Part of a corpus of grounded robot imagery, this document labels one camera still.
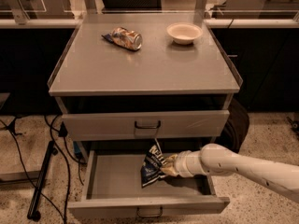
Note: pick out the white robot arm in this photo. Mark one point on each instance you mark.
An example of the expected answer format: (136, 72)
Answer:
(213, 159)

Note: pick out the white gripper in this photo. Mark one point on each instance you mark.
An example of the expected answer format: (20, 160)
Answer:
(181, 163)

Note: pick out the black floor stand bar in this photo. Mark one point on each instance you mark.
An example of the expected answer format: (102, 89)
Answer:
(33, 213)

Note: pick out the white bowl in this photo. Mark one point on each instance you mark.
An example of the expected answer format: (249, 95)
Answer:
(184, 33)

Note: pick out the blue chip bag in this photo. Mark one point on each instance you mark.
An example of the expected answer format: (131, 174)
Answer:
(153, 163)

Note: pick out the crushed silver chip bag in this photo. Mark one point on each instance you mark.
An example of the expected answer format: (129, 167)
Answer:
(125, 38)

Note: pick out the open middle drawer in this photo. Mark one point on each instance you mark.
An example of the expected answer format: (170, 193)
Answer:
(113, 189)

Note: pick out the grey metal drawer cabinet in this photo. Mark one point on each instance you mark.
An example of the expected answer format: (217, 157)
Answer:
(95, 76)

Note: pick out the closed upper drawer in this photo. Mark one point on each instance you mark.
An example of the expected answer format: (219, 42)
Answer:
(145, 125)

